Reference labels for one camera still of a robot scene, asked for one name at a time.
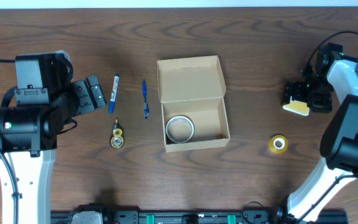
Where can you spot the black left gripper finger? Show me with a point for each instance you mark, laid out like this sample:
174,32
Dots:
92,81
98,96

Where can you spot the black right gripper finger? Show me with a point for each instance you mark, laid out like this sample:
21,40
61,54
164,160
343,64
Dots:
295,91
320,105

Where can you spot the large clear tape roll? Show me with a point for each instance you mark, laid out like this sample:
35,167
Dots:
180,129

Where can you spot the blue white marker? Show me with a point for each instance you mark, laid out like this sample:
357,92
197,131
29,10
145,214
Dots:
112,100

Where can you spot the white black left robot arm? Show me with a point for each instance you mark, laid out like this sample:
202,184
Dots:
32,115

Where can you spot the open cardboard box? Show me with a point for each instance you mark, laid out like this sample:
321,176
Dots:
194,87

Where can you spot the yellow black correction tape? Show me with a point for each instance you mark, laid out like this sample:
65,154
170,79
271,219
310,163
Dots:
117,135

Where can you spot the blue ballpoint pen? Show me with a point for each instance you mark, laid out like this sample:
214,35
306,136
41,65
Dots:
146,106

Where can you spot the yellow sticky note pad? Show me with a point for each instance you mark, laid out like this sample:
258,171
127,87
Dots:
297,107

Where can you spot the small yellow tape roll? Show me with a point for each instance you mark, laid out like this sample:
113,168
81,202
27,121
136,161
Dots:
278,144

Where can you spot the black rail with mounts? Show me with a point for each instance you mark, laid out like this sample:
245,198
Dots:
96,213

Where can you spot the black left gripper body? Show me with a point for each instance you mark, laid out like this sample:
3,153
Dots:
81,96

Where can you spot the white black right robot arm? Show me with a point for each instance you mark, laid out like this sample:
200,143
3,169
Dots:
333,72

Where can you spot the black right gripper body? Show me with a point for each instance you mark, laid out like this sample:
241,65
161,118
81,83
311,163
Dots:
305,94

